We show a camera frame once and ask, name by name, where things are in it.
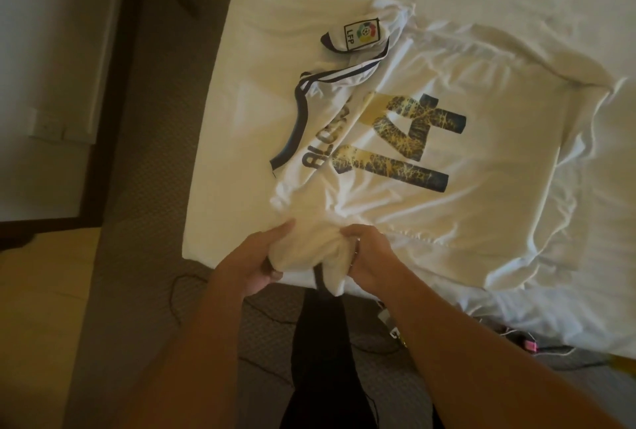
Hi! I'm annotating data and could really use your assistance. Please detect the person's left forearm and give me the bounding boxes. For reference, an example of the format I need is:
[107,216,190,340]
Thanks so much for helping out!
[119,275,268,429]

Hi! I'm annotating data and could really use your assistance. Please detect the person's right hand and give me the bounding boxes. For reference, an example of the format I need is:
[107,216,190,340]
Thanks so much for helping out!
[341,224,401,296]

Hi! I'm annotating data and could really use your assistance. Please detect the white bed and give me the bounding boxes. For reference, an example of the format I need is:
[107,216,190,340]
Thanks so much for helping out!
[182,0,636,360]

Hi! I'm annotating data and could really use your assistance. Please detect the person's left leg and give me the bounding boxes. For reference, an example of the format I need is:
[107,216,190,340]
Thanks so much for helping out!
[280,285,380,429]

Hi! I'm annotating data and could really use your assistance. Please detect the person's left hand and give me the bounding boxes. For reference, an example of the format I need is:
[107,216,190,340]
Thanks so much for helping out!
[213,220,296,298]

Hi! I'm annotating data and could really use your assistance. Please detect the white football jersey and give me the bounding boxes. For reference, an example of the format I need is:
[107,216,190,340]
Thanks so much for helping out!
[268,0,613,298]

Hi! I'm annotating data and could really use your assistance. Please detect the person's right forearm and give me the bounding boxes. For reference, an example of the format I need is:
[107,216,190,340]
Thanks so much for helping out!
[372,269,625,429]

